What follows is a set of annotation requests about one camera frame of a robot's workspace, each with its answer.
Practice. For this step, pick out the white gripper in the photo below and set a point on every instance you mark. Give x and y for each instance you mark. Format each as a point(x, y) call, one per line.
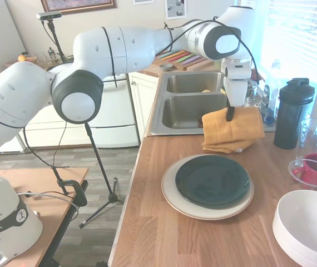
point(236, 89)

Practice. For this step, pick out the yellow terry cloth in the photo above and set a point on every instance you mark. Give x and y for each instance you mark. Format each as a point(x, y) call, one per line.
point(242, 128)

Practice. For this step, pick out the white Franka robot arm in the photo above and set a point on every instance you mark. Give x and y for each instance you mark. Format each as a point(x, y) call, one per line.
point(130, 47)

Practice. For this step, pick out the dark blue plate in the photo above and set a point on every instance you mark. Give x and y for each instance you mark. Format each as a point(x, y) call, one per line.
point(211, 180)

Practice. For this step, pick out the large beige plate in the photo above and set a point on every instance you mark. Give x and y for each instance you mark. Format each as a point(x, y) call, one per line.
point(172, 194)

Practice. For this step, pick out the green and yellow sponge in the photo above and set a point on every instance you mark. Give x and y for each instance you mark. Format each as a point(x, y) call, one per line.
point(222, 91)

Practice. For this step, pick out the brown bowl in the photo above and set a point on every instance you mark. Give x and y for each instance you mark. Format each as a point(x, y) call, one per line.
point(200, 123)

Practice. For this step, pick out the clear Dawn soap bottle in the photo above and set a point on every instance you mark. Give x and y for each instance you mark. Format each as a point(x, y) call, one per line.
point(268, 116)

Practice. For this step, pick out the stainless steel double sink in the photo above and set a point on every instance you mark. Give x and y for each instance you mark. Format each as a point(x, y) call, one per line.
point(186, 111)

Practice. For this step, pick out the wooden cutting board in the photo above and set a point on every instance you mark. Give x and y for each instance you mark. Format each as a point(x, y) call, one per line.
point(200, 66)

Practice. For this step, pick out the black shaker bottle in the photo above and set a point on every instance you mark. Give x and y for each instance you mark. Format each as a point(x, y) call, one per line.
point(292, 119)

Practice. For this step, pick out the small grey bowl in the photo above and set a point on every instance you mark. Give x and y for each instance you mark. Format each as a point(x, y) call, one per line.
point(166, 66)

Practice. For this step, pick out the white corner cabinet door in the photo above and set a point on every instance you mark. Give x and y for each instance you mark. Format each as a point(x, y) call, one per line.
point(144, 103)

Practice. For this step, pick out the small clear jar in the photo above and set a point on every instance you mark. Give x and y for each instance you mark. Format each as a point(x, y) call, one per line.
point(294, 172)

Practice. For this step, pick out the clear drinking glass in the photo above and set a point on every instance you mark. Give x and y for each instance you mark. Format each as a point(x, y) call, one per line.
point(314, 139)

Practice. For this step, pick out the beige window blind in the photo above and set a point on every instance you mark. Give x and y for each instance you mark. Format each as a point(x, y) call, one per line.
point(300, 33)

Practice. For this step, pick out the white oven range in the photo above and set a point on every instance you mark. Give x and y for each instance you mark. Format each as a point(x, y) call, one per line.
point(116, 136)

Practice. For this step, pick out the white ceramic bowl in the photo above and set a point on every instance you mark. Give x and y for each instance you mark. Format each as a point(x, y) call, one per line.
point(279, 240)
point(308, 217)

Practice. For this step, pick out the black floor tripod stand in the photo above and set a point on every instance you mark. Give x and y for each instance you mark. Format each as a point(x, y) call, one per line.
point(89, 133)

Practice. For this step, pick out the black C-clamp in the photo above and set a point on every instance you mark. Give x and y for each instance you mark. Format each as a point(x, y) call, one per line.
point(80, 192)

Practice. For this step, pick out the glass French press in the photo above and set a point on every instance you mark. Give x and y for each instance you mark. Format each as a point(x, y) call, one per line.
point(53, 55)

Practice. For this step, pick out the white drawer cabinet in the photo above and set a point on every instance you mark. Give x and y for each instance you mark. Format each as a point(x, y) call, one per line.
point(44, 133)

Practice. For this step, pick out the wooden fruit bowl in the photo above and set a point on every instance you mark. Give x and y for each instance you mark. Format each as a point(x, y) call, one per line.
point(32, 59)

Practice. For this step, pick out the yellow fruit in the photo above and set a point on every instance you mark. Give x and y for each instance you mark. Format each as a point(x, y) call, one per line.
point(22, 58)

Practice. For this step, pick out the white wall poster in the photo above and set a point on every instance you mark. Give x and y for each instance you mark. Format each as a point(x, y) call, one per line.
point(176, 9)

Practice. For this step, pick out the white wall paper print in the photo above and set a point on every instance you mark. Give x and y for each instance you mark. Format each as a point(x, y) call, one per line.
point(143, 1)

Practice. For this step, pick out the wooden picture frame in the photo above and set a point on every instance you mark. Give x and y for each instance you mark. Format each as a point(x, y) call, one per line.
point(78, 5)

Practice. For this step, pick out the grey stereo camera bar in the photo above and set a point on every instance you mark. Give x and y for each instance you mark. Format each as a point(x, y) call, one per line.
point(48, 16)

